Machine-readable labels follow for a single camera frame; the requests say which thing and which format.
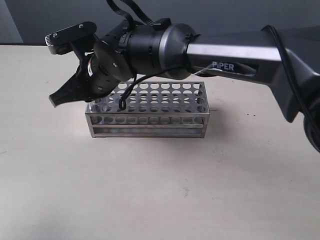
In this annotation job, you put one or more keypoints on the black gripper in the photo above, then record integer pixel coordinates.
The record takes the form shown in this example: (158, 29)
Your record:
(98, 74)

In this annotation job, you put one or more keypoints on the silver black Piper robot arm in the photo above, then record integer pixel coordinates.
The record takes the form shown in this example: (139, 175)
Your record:
(286, 60)

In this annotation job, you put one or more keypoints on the stainless steel test tube rack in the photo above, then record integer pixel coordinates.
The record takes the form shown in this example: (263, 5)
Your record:
(153, 109)

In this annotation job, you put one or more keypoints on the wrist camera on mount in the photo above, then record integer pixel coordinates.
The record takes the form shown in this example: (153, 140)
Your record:
(80, 37)

